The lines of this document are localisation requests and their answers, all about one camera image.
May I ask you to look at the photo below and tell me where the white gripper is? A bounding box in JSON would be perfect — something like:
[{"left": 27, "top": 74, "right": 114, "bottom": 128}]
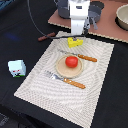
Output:
[{"left": 70, "top": 1, "right": 90, "bottom": 35}]

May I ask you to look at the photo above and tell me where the yellow cheese wedge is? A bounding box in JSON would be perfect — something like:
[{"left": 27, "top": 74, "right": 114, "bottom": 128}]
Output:
[{"left": 67, "top": 37, "right": 83, "bottom": 48}]

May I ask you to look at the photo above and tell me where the brown sausage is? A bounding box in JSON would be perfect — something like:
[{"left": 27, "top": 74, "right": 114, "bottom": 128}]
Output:
[{"left": 38, "top": 32, "right": 56, "bottom": 41}]

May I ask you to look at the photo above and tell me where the red tomato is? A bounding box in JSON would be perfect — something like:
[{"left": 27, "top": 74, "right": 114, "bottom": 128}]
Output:
[{"left": 65, "top": 56, "right": 78, "bottom": 68}]

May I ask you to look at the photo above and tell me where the light blue milk carton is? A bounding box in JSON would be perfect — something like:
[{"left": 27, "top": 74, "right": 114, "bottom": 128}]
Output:
[{"left": 8, "top": 60, "right": 26, "bottom": 77}]

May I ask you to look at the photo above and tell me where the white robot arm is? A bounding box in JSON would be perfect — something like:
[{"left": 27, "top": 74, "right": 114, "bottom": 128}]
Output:
[{"left": 68, "top": 0, "right": 90, "bottom": 35}]

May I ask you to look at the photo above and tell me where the grey frying pan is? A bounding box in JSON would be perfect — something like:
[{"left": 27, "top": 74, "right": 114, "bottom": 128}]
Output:
[{"left": 80, "top": 5, "right": 101, "bottom": 30}]

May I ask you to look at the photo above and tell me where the grey cooking pot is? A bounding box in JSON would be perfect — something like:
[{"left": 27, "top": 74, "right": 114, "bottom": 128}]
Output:
[{"left": 54, "top": 0, "right": 81, "bottom": 19}]

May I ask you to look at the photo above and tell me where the brown wooden tray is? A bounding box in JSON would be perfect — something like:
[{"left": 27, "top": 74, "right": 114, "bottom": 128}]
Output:
[{"left": 48, "top": 0, "right": 128, "bottom": 43}]

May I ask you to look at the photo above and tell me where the cream bowl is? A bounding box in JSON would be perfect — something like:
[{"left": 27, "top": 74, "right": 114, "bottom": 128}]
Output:
[{"left": 116, "top": 4, "right": 128, "bottom": 30}]

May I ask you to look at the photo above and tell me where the round wooden plate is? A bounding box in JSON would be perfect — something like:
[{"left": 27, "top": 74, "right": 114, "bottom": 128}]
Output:
[{"left": 56, "top": 55, "right": 84, "bottom": 78}]

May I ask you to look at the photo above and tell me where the woven beige placemat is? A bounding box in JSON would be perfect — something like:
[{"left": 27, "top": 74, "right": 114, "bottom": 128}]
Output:
[{"left": 14, "top": 37, "right": 114, "bottom": 128}]

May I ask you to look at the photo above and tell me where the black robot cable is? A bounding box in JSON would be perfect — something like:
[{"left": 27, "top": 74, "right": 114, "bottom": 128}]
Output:
[{"left": 26, "top": 0, "right": 84, "bottom": 40}]

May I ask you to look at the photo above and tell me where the wooden handled knife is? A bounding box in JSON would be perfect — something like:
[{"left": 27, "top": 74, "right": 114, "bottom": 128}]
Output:
[{"left": 58, "top": 49, "right": 97, "bottom": 62}]

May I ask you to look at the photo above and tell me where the wooden handled fork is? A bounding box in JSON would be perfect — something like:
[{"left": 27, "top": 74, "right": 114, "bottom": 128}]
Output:
[{"left": 45, "top": 71, "right": 86, "bottom": 89}]

